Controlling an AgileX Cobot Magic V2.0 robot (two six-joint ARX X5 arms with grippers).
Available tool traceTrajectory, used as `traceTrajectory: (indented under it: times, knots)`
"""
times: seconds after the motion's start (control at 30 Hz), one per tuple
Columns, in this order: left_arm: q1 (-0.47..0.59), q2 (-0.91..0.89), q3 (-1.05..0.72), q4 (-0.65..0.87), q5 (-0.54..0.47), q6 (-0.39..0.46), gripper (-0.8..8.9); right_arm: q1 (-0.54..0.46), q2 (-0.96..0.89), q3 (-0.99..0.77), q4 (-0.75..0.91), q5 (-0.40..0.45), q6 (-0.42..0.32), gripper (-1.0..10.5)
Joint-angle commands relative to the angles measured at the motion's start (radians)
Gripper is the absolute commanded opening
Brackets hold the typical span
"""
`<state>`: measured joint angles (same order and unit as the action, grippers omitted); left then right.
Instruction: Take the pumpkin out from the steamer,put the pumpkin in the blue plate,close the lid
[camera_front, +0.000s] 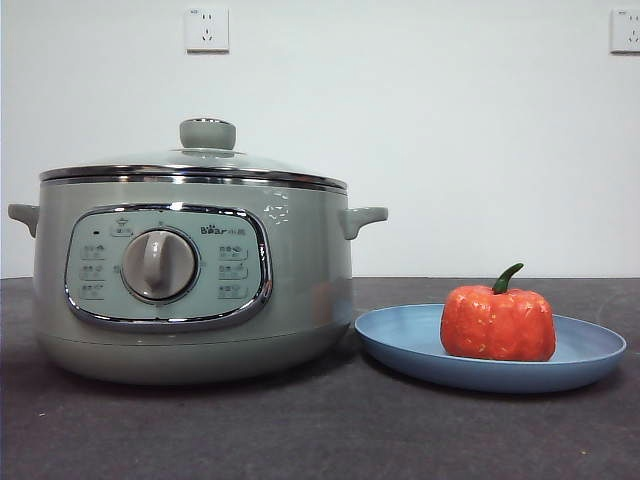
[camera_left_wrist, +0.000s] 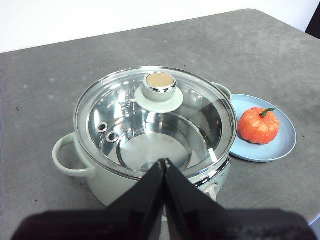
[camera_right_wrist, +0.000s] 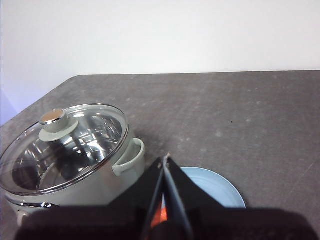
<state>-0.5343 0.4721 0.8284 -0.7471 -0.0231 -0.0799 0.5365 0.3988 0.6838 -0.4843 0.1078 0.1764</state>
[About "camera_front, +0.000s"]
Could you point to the glass lid with green knob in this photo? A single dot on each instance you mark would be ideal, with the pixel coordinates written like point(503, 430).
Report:
point(207, 134)

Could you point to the orange pumpkin with green stem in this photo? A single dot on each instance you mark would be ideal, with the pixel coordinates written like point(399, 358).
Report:
point(497, 325)

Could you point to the blue round plate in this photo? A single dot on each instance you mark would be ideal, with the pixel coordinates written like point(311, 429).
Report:
point(400, 340)

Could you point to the white wall socket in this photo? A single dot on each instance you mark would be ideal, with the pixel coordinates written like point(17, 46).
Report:
point(626, 31)
point(207, 30)

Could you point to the sage green electric steamer pot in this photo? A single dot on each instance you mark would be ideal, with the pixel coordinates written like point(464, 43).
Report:
point(300, 280)

